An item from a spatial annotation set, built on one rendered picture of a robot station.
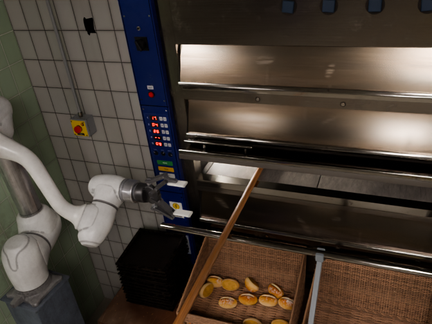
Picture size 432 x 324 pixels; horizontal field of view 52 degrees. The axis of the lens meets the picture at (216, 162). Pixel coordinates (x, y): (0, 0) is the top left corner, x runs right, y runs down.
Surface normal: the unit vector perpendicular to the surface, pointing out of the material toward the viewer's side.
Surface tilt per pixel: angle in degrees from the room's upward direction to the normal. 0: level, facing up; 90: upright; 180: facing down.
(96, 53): 90
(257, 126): 70
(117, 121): 90
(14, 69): 90
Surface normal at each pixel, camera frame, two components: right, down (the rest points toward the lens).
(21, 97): 0.93, 0.11
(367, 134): -0.37, 0.20
